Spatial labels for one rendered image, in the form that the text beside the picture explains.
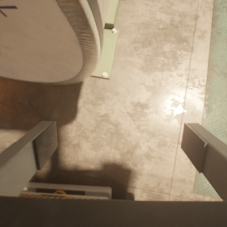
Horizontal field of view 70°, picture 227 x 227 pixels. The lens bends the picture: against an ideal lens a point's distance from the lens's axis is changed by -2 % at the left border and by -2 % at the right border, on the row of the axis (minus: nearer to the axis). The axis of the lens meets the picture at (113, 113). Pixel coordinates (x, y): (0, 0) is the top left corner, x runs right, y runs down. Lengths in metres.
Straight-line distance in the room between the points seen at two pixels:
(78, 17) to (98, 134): 0.86
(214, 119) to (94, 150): 0.80
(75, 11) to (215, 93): 1.08
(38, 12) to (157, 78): 0.92
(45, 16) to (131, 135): 0.87
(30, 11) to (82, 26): 0.10
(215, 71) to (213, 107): 0.25
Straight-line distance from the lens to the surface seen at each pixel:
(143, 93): 1.13
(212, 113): 1.23
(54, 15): 0.37
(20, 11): 0.41
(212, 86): 1.27
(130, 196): 1.02
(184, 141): 0.17
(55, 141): 0.17
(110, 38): 1.27
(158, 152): 1.12
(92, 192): 1.01
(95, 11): 0.36
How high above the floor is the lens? 1.09
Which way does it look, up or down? 82 degrees down
